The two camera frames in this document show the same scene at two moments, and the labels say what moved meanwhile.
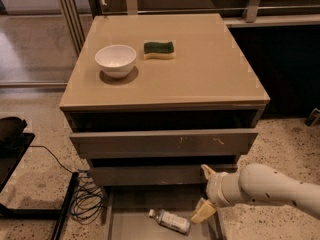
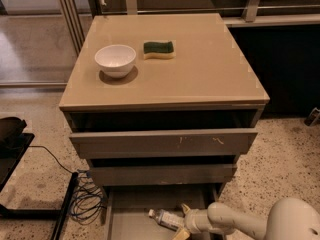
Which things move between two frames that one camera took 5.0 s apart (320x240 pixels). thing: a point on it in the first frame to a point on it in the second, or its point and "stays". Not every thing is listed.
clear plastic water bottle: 171,220 stays
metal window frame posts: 71,15 stays
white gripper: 214,189 to 194,221
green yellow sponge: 158,50 stays
